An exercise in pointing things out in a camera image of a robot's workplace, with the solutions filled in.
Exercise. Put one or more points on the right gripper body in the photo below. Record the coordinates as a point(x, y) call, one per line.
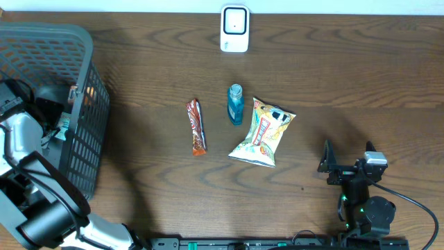
point(343, 173)

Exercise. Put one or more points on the light blue tissue pack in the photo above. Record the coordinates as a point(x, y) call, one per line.
point(64, 125)

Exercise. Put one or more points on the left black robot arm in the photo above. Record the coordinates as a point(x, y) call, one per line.
point(39, 206)

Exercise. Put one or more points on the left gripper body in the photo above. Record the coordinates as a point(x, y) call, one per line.
point(40, 107)

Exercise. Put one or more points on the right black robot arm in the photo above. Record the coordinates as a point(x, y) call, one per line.
point(367, 218)

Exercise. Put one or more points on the red chocolate bar wrapper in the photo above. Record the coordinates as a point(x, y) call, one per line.
point(199, 146)

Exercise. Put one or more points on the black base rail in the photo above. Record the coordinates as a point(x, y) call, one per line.
point(169, 243)

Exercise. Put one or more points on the blue mouthwash bottle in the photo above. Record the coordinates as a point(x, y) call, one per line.
point(235, 104)

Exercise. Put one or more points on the grey plastic shopping basket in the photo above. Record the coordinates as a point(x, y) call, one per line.
point(51, 58)

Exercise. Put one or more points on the orange basket tag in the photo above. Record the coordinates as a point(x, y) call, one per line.
point(72, 94)

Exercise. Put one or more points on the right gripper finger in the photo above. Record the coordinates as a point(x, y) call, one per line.
point(370, 146)
point(328, 162)

